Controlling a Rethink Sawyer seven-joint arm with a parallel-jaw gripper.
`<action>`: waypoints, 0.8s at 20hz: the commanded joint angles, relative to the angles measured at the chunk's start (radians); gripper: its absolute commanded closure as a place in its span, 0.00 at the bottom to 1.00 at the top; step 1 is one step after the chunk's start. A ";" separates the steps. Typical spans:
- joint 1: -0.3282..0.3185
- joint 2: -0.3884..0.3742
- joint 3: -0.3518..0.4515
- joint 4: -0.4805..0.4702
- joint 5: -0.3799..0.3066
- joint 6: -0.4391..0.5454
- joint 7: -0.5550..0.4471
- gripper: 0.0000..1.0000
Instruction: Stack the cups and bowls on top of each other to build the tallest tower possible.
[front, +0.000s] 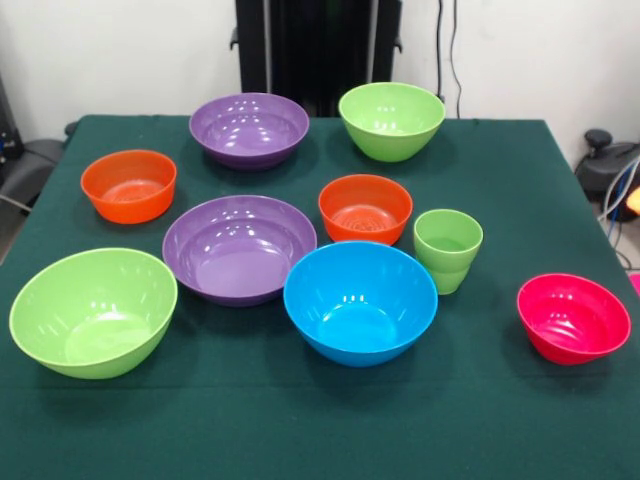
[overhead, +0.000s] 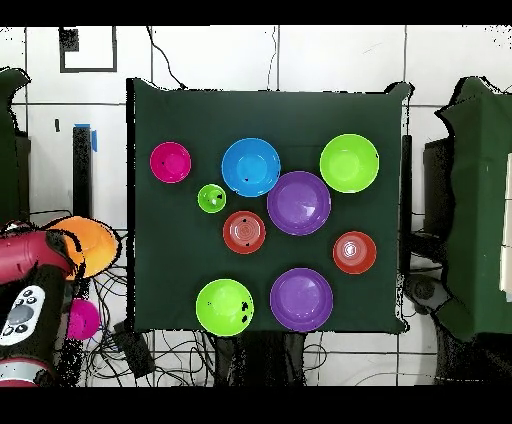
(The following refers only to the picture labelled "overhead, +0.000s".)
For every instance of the blue plastic bowl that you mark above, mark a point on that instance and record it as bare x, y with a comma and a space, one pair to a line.
250, 160

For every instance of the black pedestal foot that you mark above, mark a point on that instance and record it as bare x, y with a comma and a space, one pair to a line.
424, 290

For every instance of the large orange plastic bowl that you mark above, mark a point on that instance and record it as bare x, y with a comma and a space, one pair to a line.
96, 248

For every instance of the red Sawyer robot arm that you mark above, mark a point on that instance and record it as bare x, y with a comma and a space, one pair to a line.
28, 252

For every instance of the green plastic bowl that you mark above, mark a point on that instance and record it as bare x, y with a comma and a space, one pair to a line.
222, 308
349, 163

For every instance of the green cloth side table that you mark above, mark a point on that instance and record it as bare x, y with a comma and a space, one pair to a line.
480, 200
8, 160

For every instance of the black post with blue tape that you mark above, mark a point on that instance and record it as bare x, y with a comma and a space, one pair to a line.
82, 176

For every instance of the pink plastic bowl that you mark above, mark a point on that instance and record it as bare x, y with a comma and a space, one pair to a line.
176, 168

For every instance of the dark green tablecloth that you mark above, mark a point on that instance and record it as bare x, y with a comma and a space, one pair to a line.
280, 120

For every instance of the black power brick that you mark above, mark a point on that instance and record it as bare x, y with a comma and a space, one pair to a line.
134, 352

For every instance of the grey square floor frame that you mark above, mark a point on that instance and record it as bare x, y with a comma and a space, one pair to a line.
88, 70

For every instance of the pink plastic cup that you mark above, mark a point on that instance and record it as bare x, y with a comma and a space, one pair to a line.
86, 320

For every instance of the orange-red plastic bowl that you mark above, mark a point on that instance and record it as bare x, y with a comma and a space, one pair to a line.
236, 234
354, 264

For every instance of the purple plastic bowl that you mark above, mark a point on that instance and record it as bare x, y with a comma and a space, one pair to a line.
301, 300
298, 203

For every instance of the green plastic cup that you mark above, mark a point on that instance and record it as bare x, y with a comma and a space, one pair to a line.
208, 200

